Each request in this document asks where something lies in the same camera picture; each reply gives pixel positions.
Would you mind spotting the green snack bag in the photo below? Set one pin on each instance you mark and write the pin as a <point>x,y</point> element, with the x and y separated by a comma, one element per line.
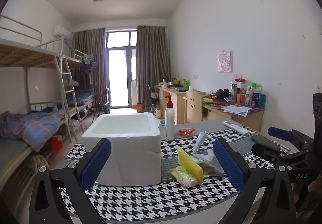
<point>185,82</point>

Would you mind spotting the person's right hand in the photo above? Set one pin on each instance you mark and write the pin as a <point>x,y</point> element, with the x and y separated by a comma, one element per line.
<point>315,187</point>

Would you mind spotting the metal bunk ladder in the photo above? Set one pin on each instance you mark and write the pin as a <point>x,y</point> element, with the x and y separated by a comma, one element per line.
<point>70,103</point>

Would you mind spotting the black folding chair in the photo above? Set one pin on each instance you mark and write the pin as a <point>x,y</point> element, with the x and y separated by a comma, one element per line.
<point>102,107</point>

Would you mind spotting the beige crumpled cloth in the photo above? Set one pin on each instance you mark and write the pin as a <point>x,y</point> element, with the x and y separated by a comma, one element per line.
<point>37,162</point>

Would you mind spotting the white pump bottle red top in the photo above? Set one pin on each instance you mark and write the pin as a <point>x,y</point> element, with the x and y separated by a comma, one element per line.
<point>169,120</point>

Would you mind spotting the brown curtain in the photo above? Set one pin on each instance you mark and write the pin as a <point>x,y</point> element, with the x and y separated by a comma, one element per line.
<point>88,45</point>
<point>153,63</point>

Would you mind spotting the dark thermos flask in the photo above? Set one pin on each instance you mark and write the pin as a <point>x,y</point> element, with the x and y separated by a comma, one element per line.
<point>233,93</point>

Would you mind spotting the grey sock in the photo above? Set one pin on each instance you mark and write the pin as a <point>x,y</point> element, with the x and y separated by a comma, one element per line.
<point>213,167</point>

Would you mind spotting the red snack packet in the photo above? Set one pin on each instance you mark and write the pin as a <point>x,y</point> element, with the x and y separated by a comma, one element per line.
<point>186,132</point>

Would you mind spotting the houndstooth tablecloth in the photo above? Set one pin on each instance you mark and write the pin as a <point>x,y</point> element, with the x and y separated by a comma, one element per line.
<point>151,201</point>

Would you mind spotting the wooden smiley face chair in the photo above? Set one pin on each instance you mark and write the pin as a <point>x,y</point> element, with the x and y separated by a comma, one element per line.
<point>193,107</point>

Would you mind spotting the red plastic bag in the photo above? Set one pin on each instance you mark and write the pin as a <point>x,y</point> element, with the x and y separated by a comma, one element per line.
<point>54,144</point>

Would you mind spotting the blue plaid mattress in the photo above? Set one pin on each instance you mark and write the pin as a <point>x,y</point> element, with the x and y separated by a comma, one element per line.
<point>84,98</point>

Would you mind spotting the grey trash bin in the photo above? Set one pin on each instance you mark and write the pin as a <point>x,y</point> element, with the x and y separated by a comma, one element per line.
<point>161,123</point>

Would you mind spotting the dark hanging clothes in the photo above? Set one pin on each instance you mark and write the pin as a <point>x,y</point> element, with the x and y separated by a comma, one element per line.
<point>88,66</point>

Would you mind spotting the blue plaid blanket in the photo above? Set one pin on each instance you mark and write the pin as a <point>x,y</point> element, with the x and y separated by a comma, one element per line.
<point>35,128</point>

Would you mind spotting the wooden desk with patterned cover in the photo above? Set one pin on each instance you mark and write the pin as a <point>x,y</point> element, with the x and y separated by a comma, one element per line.
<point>216,113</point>

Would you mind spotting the cluster of toiletry bottles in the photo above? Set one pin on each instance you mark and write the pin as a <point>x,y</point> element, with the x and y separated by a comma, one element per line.
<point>251,98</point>

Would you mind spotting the green pink soft packet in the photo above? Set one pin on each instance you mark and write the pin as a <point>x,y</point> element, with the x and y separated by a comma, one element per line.
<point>183,176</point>

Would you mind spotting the small metal bunk bed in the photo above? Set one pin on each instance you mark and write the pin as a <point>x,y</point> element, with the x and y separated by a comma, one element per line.
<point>73,63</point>

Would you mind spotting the white foam box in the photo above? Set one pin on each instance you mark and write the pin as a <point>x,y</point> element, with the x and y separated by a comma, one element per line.
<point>135,153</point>

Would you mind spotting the glass balcony door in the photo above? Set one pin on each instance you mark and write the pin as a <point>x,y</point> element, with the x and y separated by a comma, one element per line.
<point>120,75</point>

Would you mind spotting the wooden desk with drawers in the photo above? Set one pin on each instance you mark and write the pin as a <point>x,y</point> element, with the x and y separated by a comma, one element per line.
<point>178,103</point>

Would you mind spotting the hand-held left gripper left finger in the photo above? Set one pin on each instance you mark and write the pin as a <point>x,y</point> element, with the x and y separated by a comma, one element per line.
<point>96,163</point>

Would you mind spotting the white remote control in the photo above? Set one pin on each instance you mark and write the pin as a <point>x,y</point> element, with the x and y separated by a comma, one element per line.
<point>235,127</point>

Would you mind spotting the black headphones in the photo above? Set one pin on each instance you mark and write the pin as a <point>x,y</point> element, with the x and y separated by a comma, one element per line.
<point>223,93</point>

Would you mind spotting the cartoon wall poster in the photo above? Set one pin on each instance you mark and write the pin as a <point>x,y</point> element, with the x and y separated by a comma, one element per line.
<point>224,61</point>

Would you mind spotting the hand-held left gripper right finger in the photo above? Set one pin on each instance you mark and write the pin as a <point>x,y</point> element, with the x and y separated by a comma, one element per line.
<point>229,163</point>

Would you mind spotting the large metal bunk bed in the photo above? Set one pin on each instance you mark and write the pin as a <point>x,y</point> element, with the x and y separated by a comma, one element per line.
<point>25,51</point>

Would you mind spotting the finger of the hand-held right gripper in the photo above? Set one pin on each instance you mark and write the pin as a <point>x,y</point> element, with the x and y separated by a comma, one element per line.
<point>266,144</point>
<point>279,133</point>

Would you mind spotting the white air conditioner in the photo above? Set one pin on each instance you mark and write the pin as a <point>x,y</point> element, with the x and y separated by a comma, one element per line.
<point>61,31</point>

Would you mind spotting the yellow ribbed cloth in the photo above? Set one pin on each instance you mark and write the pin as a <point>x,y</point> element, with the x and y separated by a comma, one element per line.
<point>188,166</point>

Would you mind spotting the orange plastic jug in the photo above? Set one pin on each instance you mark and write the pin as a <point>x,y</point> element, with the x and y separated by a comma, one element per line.
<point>139,108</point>

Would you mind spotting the printed paper sheets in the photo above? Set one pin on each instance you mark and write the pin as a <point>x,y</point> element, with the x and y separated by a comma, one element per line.
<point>236,110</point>

